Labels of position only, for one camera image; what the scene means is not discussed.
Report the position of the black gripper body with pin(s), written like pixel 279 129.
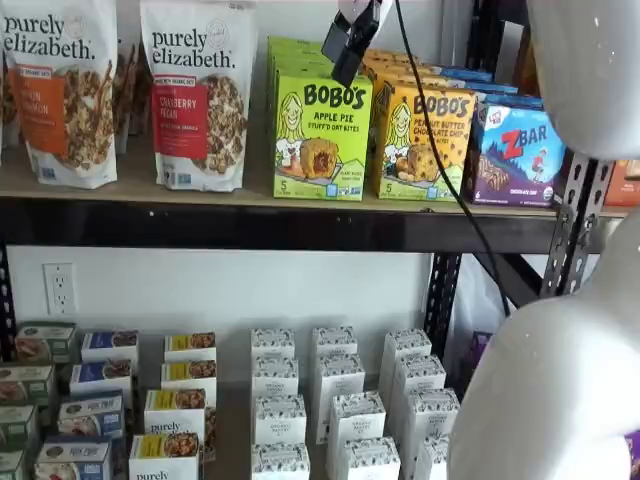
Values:
pixel 361 32

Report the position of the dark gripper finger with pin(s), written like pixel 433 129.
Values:
pixel 345 72

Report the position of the yellow apple pie box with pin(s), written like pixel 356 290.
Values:
pixel 320 150

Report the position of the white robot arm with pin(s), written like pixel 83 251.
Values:
pixel 550 375

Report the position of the orange Bobo's peanut butter box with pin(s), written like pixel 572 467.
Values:
pixel 395 72
pixel 425 150
pixel 385 56

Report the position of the green Bobo's apple pie box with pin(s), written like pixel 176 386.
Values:
pixel 290 45
pixel 300 67

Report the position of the blue Zbar snack box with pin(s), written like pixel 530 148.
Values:
pixel 467 74
pixel 492 88
pixel 515 155

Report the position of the black metal shelf beam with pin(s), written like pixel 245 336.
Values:
pixel 250 225

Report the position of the wooden shelf board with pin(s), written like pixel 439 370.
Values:
pixel 135 175

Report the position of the black shelf side beam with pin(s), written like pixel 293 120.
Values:
pixel 510 280

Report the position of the white floral print box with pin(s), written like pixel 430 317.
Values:
pixel 280 462
pixel 275 375
pixel 370 460
pixel 280 420
pixel 407 345
pixel 357 420
pixel 272 342
pixel 420 375
pixel 432 415
pixel 340 375
pixel 335 342
pixel 432 460

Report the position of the orange brown box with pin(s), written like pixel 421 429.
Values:
pixel 624 182

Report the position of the purple snack box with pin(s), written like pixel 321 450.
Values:
pixel 481 350
pixel 633 445

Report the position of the white granola box yellow label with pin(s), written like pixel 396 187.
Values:
pixel 189 375
pixel 165 455
pixel 175 410
pixel 190 346

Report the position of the white box blue label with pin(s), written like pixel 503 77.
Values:
pixel 91 415
pixel 100 377
pixel 110 345
pixel 75 460

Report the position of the white box green label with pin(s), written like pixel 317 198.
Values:
pixel 12 465
pixel 45 342
pixel 25 385
pixel 17 427

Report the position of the granola bag red label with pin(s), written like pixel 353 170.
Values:
pixel 200 100

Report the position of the granola bag orange label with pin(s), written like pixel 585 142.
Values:
pixel 132 95
pixel 65 100

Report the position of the white granola bag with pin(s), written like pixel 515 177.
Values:
pixel 9 110

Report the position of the white organic pastry boxes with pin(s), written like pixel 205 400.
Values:
pixel 232 400

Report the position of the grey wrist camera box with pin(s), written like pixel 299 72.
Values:
pixel 332 41

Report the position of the black perforated shelf post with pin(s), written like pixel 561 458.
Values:
pixel 5 300
pixel 442 295

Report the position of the grey perforated shelf post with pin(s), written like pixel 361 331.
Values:
pixel 575 225

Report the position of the white wall outlet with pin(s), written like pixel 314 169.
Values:
pixel 60 289

